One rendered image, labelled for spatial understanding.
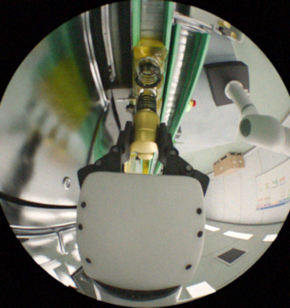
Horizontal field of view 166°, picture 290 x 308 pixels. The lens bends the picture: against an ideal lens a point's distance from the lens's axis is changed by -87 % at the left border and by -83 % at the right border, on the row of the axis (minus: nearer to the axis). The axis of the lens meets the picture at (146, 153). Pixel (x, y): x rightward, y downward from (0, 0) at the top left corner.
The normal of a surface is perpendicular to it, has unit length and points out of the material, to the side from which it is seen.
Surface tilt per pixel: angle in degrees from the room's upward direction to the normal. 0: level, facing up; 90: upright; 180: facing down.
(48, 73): 90
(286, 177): 90
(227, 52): 0
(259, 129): 92
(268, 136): 82
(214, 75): 1
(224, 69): 1
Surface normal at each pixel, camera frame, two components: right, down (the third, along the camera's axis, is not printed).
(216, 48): -0.04, 0.92
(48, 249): 1.00, 0.04
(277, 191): -1.00, -0.03
